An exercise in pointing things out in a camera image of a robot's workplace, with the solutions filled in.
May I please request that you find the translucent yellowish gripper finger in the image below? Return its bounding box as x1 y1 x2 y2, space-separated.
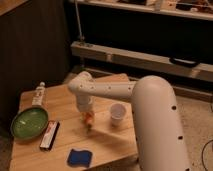
89 113 95 126

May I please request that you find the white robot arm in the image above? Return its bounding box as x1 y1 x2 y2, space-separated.
68 71 191 171

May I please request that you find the white paper cup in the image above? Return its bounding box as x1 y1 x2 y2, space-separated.
110 103 126 126

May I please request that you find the red and black box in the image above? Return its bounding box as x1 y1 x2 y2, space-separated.
39 121 60 150

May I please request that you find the blue sponge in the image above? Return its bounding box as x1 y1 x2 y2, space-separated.
67 149 93 168

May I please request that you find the wooden table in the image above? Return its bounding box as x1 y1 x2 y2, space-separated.
10 84 137 171

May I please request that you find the white plastic bottle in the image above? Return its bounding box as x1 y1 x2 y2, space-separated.
32 82 45 106

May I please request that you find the green bowl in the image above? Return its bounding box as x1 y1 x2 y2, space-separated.
10 107 49 140

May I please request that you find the metal pole stand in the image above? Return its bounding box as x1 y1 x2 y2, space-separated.
74 0 92 47

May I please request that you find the long grey case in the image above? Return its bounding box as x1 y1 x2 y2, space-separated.
71 41 213 82

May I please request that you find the cluttered shelf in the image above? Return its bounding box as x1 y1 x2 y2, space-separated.
68 0 213 21

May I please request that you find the black case handle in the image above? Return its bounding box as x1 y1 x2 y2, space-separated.
169 58 200 68

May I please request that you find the black cable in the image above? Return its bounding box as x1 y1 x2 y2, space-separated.
201 99 213 171

